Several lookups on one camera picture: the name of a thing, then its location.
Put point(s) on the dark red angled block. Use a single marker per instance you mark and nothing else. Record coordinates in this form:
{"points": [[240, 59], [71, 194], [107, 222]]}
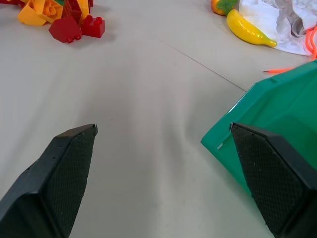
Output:
{"points": [[65, 30]]}

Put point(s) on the yellow upturned plastic building brick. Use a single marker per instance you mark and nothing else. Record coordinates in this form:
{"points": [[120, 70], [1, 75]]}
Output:
{"points": [[50, 10]]}

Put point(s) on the yellow toy banana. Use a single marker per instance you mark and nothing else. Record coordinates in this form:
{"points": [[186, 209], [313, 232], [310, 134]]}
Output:
{"points": [[247, 29]]}

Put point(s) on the orange toy fruit green top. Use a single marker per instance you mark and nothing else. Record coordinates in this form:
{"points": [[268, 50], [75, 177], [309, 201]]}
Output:
{"points": [[221, 6]]}

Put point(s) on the white crumpled cloth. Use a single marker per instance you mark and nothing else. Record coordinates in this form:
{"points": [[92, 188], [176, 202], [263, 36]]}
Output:
{"points": [[270, 24]]}

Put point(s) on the dark red plastic building brick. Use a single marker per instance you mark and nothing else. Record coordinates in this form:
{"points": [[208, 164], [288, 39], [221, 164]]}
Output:
{"points": [[73, 11]]}

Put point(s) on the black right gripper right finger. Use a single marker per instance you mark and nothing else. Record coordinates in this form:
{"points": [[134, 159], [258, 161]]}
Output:
{"points": [[270, 178]]}

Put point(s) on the green plastic bin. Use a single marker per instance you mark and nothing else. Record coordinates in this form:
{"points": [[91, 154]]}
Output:
{"points": [[277, 109]]}

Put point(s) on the green plastic building brick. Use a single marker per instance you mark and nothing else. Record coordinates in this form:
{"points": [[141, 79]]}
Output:
{"points": [[58, 2]]}

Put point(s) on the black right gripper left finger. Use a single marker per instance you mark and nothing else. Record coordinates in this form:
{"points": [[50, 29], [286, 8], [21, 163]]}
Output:
{"points": [[54, 178]]}

